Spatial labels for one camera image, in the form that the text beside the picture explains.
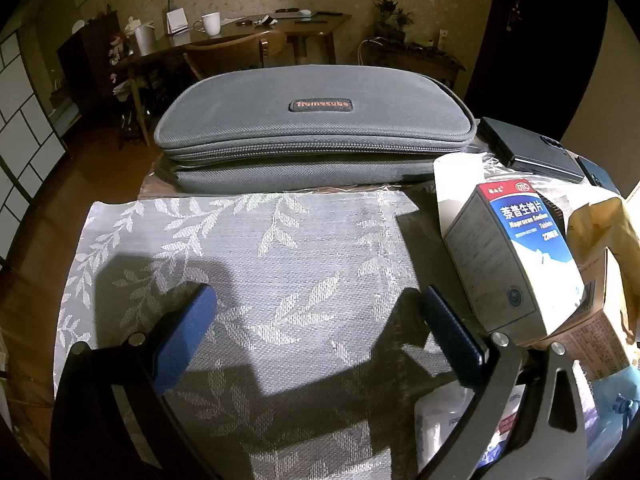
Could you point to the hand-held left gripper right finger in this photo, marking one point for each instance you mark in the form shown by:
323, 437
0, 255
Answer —
450, 335

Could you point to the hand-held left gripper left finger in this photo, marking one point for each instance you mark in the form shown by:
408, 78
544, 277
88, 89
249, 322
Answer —
185, 335

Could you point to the yellow paper bag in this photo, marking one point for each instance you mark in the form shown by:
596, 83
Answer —
600, 225

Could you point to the white blue medicine box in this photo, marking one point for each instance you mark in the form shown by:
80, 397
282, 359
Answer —
505, 270

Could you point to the grey leaf-pattern placemat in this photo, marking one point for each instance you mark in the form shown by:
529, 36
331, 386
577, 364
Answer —
300, 270

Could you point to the brown cardboard box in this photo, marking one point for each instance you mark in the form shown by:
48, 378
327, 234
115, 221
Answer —
600, 330

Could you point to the light blue plastic bag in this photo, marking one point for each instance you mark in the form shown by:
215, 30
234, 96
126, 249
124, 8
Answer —
610, 400

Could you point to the dark blue phone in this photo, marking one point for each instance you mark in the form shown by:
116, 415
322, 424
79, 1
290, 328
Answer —
595, 172

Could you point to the grey zip fabric case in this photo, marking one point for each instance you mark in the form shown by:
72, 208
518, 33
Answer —
310, 130

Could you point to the paper sliding door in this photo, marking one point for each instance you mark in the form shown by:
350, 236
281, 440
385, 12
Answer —
25, 135

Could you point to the wooden side table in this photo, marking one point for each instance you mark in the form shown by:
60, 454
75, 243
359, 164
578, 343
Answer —
415, 57

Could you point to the dark wooden cabinet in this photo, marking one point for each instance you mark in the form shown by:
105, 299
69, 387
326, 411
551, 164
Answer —
85, 70

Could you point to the wooden chair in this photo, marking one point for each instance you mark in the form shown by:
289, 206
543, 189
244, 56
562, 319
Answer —
230, 55

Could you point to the white pitcher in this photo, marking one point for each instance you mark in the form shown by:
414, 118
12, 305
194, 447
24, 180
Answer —
145, 40

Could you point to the wooden dining table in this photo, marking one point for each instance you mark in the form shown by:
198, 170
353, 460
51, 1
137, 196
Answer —
240, 30

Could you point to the white mug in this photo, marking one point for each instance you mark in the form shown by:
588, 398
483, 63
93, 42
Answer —
211, 23

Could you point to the white card stand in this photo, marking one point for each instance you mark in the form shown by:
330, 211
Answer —
177, 22

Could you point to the potted plant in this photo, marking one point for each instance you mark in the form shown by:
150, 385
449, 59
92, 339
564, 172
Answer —
392, 20

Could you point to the white wall outlet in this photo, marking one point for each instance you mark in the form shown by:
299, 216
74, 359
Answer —
443, 38

